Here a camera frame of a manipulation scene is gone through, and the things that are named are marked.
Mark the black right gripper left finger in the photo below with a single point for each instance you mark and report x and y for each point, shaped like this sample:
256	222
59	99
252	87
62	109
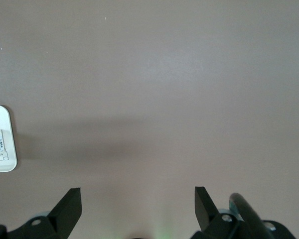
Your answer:
62	214

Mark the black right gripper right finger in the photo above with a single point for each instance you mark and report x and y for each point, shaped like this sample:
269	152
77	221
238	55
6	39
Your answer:
205	214

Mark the cream rectangular plastic tray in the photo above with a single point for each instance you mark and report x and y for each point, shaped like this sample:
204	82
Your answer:
5	117

